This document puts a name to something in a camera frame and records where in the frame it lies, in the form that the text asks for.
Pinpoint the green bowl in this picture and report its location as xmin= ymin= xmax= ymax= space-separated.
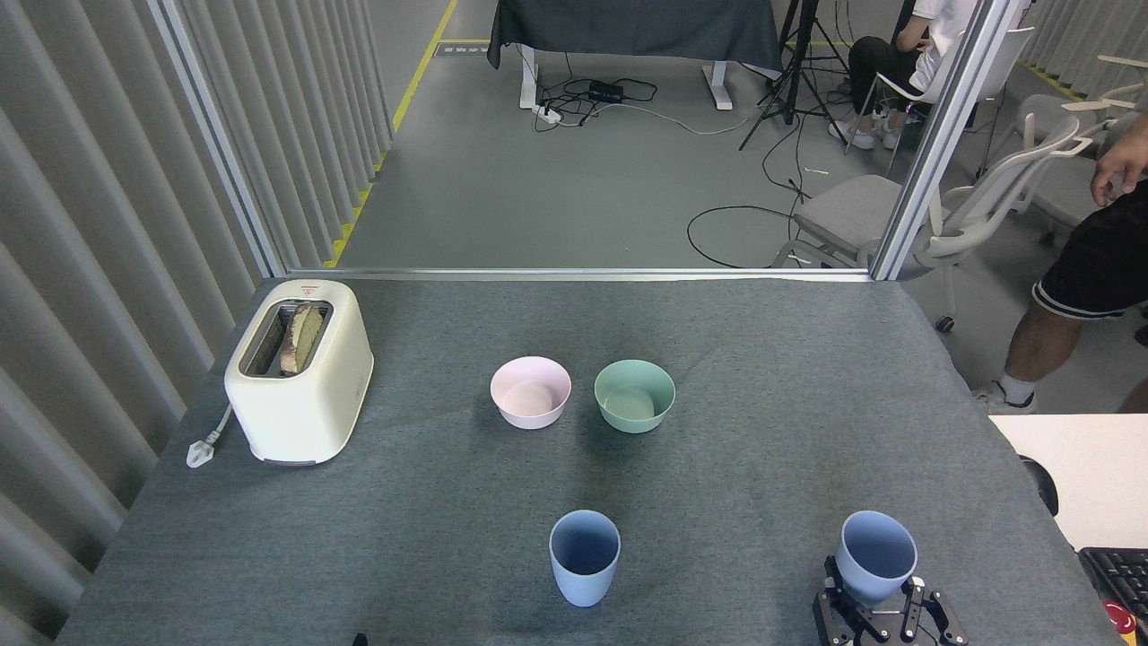
xmin=594 ymin=360 xmax=676 ymax=435

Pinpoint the white toaster power cord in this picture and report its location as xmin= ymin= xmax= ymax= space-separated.
xmin=186 ymin=404 xmax=236 ymax=469

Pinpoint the red emergency button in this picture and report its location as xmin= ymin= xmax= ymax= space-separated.
xmin=1101 ymin=599 xmax=1140 ymax=640

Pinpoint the black floor cable loop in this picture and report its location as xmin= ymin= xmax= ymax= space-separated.
xmin=686 ymin=135 xmax=813 ymax=270

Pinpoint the table with black cloth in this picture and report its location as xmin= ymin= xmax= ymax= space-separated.
xmin=487 ymin=0 xmax=784 ymax=112

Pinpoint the seated person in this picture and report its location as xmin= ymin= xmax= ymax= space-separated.
xmin=830 ymin=0 xmax=1032 ymax=151

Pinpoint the silver frame rail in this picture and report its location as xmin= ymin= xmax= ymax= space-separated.
xmin=285 ymin=266 xmax=873 ymax=284

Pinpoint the grey felt table cloth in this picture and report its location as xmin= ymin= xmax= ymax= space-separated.
xmin=56 ymin=278 xmax=1126 ymax=646

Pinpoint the blue cup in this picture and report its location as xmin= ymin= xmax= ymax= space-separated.
xmin=549 ymin=510 xmax=622 ymax=608
xmin=836 ymin=511 xmax=918 ymax=604

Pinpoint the pink bowl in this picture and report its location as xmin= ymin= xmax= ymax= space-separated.
xmin=490 ymin=356 xmax=572 ymax=431

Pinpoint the cream white toaster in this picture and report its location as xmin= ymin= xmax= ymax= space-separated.
xmin=223 ymin=279 xmax=375 ymax=467

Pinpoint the white desk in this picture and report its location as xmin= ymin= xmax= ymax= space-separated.
xmin=987 ymin=414 xmax=1148 ymax=553

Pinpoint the silver frame post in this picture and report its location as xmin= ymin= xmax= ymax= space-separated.
xmin=870 ymin=0 xmax=1023 ymax=282
xmin=148 ymin=0 xmax=290 ymax=279

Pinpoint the white floor cable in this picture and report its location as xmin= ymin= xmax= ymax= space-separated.
xmin=619 ymin=101 xmax=765 ymax=136

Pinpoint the grey white office chair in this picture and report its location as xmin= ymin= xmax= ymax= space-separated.
xmin=1025 ymin=108 xmax=1122 ymax=248
xmin=1013 ymin=56 xmax=1148 ymax=144
xmin=771 ymin=114 xmax=1093 ymax=335

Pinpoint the black tripod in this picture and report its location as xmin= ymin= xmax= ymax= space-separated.
xmin=738 ymin=0 xmax=853 ymax=152

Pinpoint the black keyboard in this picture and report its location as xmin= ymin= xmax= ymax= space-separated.
xmin=1077 ymin=546 xmax=1148 ymax=620

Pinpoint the white plastic chair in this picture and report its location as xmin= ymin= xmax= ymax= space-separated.
xmin=843 ymin=27 xmax=1037 ymax=176

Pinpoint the walking person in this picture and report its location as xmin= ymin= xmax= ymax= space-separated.
xmin=973 ymin=112 xmax=1148 ymax=415

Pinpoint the brown bread slice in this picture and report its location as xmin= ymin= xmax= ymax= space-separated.
xmin=279 ymin=303 xmax=326 ymax=376

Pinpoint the black computer mouse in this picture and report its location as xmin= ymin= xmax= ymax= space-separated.
xmin=1020 ymin=456 xmax=1060 ymax=517

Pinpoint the walking person's hand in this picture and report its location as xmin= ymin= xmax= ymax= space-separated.
xmin=1091 ymin=135 xmax=1148 ymax=209

